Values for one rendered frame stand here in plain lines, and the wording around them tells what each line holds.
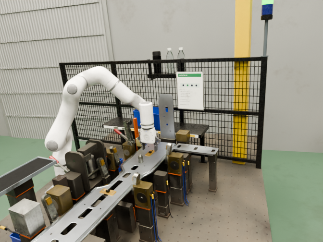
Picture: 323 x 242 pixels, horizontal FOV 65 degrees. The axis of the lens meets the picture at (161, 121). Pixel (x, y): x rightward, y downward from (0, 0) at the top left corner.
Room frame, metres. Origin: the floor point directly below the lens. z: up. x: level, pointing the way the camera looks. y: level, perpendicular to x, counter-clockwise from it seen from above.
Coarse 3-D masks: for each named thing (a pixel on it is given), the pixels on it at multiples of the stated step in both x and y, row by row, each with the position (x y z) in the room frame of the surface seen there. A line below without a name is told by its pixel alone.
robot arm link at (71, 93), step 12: (72, 84) 1.43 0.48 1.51; (84, 84) 1.51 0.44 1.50; (72, 96) 1.43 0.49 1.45; (60, 108) 1.51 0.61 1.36; (72, 108) 1.49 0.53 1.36; (60, 120) 1.49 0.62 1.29; (72, 120) 1.52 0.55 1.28; (60, 132) 1.47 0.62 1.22; (48, 144) 1.44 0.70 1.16; (60, 144) 1.45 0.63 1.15
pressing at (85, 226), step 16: (160, 144) 1.67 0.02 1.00; (128, 160) 1.46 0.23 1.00; (144, 160) 1.44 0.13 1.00; (160, 160) 1.43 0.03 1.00; (128, 176) 1.26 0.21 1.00; (144, 176) 1.27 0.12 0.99; (96, 192) 1.13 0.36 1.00; (128, 192) 1.12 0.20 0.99; (80, 208) 1.01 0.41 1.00; (96, 208) 1.00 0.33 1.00; (112, 208) 1.00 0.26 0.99; (64, 224) 0.91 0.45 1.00; (80, 224) 0.90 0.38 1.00; (96, 224) 0.90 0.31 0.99; (32, 240) 0.82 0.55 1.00; (48, 240) 0.82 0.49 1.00; (64, 240) 0.81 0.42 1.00; (80, 240) 0.81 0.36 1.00
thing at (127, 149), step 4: (124, 144) 1.60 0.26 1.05; (132, 144) 1.59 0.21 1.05; (124, 148) 1.60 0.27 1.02; (128, 148) 1.58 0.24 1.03; (132, 148) 1.59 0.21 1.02; (124, 152) 1.60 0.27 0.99; (128, 152) 1.58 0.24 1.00; (132, 152) 1.58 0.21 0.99; (124, 156) 1.60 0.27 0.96; (128, 156) 1.58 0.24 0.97; (132, 168) 1.58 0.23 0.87
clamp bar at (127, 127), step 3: (126, 120) 1.62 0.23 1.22; (123, 123) 1.62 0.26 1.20; (126, 123) 1.60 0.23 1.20; (129, 123) 1.58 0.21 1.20; (126, 126) 1.59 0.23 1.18; (129, 126) 1.62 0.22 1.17; (126, 129) 1.59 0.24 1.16; (129, 129) 1.62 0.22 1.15; (126, 132) 1.59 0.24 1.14; (129, 132) 1.61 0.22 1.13; (129, 135) 1.59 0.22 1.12; (132, 135) 1.62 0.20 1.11; (129, 138) 1.59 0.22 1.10; (132, 138) 1.61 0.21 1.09; (129, 141) 1.59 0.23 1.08
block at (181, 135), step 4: (180, 132) 1.72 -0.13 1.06; (184, 132) 1.72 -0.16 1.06; (188, 132) 1.72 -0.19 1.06; (176, 136) 1.71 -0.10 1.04; (180, 136) 1.69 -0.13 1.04; (184, 136) 1.68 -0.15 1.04; (188, 136) 1.72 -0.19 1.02; (176, 140) 1.71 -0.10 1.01; (180, 140) 1.69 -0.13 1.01; (184, 140) 1.68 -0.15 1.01; (188, 140) 1.73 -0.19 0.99; (188, 144) 1.72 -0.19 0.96
